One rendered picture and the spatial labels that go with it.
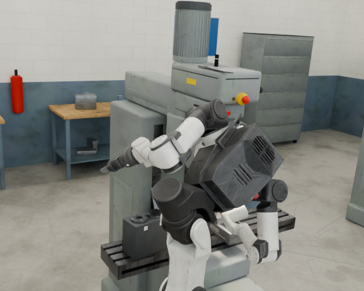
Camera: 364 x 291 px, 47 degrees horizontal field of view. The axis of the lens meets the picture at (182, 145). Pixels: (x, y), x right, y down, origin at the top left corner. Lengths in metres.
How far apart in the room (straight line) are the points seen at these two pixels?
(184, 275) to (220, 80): 0.89
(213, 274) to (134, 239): 0.49
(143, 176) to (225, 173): 1.10
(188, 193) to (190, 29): 1.10
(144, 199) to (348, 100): 7.53
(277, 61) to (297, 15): 1.50
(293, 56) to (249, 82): 5.71
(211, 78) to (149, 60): 4.78
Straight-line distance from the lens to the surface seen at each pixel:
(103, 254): 2.32
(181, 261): 1.69
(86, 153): 6.00
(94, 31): 6.38
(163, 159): 1.51
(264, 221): 1.85
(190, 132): 1.56
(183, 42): 2.33
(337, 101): 9.87
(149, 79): 2.63
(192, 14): 2.32
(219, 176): 1.55
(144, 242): 2.17
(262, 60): 7.25
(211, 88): 2.04
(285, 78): 7.68
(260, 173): 1.63
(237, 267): 2.43
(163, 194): 1.46
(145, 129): 2.49
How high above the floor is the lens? 2.09
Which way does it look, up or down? 16 degrees down
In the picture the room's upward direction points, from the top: 3 degrees clockwise
